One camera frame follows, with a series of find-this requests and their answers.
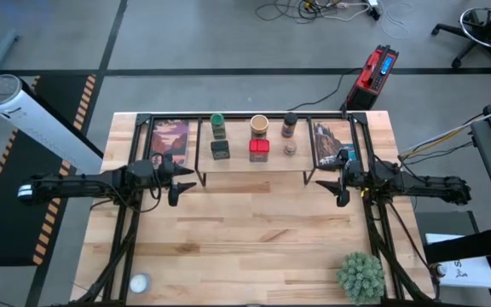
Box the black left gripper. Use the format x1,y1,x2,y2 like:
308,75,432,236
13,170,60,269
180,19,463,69
126,153,198,208

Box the sunset landscape poster book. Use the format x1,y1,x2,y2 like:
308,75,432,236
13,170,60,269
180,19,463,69
149,119,191,167

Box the tan-lid brown spice jar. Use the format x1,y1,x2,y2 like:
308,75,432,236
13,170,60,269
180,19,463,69
250,114,270,141

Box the red-lid smoked paprika tin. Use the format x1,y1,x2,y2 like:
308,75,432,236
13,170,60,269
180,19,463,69
248,139,271,164

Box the green-lid oregano glass jar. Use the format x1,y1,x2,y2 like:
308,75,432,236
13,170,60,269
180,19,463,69
210,113,228,141

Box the black cable bundle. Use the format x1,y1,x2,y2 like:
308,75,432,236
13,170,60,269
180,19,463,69
364,204,436,304
74,204,140,304

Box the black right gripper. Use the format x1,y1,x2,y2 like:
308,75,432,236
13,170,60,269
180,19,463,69
315,148,375,209

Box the red portable power station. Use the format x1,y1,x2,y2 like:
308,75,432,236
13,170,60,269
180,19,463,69
344,43,400,112

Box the black office chair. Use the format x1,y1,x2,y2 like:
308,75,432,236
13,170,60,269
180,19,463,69
430,0,491,70

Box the Acadia poster book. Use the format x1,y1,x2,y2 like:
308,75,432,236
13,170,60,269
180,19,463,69
312,121,360,171

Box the tangled floor cables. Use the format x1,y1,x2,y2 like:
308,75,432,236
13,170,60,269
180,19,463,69
255,0,373,23

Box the black-lid orange spice bottle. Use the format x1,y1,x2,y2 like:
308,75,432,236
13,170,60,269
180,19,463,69
281,112,298,139

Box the white printed paper sheet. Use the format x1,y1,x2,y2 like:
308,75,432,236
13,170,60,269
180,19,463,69
425,233,491,290

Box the black padded bar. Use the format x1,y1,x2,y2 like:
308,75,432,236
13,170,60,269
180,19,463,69
423,225,491,265

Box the white tower fan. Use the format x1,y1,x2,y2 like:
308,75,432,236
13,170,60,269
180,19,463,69
0,73,104,174

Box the dark green spice tin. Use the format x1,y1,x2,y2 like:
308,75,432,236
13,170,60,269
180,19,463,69
210,140,231,161

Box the green artificial succulent plant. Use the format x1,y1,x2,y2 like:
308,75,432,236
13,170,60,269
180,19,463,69
336,251,386,306

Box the yellow and white cable bundle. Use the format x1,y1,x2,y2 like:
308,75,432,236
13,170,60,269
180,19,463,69
400,100,491,159

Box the wooden shelf with black legs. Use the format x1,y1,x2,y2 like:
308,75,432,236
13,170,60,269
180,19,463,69
194,117,317,188

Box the black hazard-striped floor mat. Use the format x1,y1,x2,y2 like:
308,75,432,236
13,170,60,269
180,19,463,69
0,74,97,268

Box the black power cable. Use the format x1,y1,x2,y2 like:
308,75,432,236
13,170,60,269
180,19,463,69
286,67,360,112

